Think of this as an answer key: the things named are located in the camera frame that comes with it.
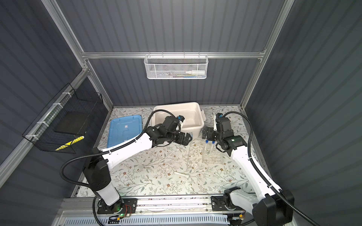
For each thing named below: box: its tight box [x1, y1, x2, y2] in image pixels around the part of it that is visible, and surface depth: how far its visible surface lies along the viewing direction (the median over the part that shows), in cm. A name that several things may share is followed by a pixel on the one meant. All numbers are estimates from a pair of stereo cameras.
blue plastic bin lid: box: [106, 114, 143, 149], surface depth 108 cm
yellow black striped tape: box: [55, 135, 85, 152], surface depth 68 cm
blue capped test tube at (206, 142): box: [204, 139, 209, 162], surface depth 93 cm
